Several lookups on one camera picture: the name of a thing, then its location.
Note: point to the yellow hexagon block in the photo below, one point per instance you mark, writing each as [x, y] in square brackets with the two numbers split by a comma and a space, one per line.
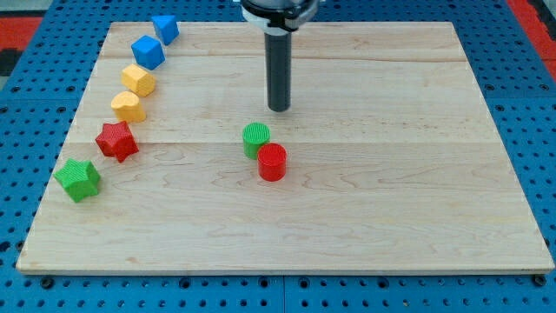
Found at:
[138, 80]

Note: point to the green star block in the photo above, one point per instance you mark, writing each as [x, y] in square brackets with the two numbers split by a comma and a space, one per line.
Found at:
[79, 179]

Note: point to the wooden board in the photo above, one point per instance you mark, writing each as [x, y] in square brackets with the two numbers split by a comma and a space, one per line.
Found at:
[395, 165]

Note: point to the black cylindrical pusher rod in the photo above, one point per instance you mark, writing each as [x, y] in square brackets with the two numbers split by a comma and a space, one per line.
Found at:
[278, 71]

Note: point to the green cylinder block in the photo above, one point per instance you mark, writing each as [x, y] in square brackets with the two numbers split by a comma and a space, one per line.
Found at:
[254, 135]

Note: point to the blue triangle block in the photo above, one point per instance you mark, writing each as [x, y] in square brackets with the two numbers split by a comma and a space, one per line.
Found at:
[166, 28]

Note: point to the yellow heart block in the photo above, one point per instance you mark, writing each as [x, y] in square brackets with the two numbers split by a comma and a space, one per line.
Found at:
[127, 107]

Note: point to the red star block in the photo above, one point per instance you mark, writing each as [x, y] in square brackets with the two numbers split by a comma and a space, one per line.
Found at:
[116, 140]

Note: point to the red cylinder block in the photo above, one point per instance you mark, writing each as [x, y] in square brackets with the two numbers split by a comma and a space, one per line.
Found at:
[272, 162]

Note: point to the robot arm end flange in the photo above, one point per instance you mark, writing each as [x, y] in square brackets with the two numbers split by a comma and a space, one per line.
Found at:
[279, 17]

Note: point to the blue cube block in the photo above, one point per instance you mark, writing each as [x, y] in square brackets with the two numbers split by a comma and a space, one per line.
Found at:
[148, 52]

